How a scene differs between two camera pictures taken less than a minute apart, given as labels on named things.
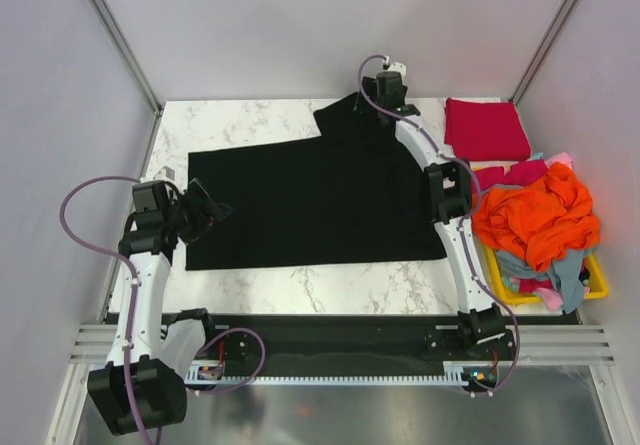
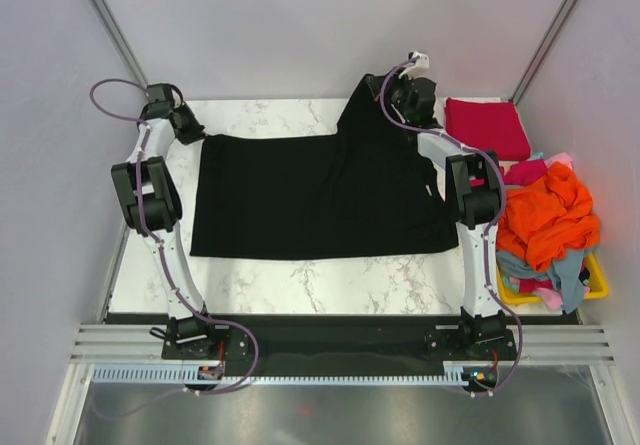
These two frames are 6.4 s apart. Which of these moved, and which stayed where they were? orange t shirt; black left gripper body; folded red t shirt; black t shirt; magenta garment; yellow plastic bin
Moved: black left gripper body; black t shirt
Stayed: orange t shirt; folded red t shirt; yellow plastic bin; magenta garment
